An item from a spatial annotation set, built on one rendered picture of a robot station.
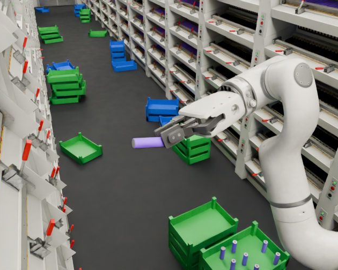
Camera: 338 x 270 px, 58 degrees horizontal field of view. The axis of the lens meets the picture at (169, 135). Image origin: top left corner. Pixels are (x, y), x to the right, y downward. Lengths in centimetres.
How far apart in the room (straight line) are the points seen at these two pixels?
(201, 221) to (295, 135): 117
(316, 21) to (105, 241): 154
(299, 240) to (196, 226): 101
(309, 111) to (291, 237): 29
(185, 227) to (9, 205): 124
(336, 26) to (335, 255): 98
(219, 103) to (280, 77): 12
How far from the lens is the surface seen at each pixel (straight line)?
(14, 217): 55
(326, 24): 151
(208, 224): 171
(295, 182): 70
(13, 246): 50
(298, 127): 62
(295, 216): 72
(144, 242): 184
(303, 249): 75
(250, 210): 206
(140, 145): 54
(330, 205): 169
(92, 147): 260
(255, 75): 64
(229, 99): 59
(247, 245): 145
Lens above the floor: 144
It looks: 33 degrees down
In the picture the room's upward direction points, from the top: straight up
